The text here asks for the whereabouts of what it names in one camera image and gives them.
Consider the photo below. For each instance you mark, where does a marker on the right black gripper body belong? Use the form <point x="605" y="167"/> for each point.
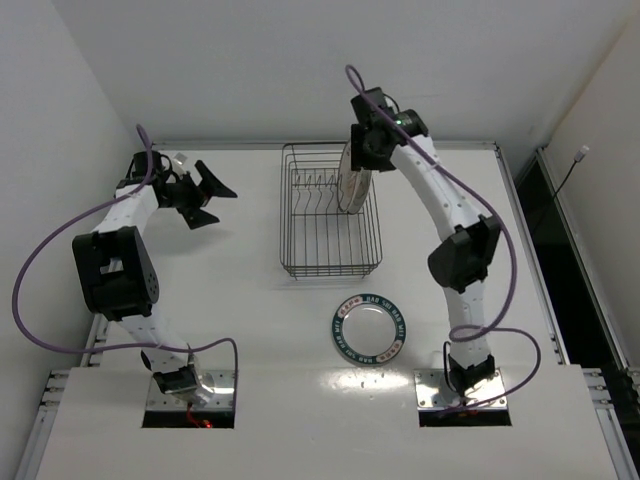
<point x="357" y="156"/>

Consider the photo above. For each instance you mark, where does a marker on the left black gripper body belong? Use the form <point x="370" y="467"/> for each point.
<point x="195" y="194"/>

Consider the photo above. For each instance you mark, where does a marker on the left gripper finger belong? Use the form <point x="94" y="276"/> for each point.
<point x="196" y="218"/>
<point x="210" y="185"/>

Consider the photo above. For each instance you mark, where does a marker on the white plate grey line pattern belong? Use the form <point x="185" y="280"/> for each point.
<point x="361" y="190"/>

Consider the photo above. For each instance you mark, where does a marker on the orange sunburst pattern plate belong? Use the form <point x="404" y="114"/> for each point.
<point x="347" y="179"/>

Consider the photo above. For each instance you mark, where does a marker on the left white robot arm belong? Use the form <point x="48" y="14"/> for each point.
<point x="118" y="279"/>

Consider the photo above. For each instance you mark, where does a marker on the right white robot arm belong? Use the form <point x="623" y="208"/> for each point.
<point x="468" y="239"/>

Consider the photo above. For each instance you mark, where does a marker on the teal rimmed lettered plate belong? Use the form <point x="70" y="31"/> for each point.
<point x="368" y="330"/>

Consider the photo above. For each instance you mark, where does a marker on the metal wire dish rack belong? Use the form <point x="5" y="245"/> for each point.
<point x="318" y="238"/>

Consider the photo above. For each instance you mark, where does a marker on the right aluminium frame rail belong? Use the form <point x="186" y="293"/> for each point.
<point x="586" y="266"/>

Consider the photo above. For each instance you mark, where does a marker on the aluminium frame rail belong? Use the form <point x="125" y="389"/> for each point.
<point x="586" y="266"/>
<point x="51" y="399"/>

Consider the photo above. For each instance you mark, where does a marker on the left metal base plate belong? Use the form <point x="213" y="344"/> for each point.
<point x="215" y="396"/>

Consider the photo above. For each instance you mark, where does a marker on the metal base plate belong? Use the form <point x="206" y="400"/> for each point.
<point x="215" y="396"/>
<point x="433" y="393"/>

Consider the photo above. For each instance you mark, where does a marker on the black cable white plug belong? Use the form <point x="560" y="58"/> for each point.
<point x="577" y="159"/>

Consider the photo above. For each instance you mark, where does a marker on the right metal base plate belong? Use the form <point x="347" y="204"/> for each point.
<point x="433" y="393"/>

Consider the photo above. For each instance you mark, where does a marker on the left aluminium frame rail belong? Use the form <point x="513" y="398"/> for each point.
<point x="51" y="399"/>

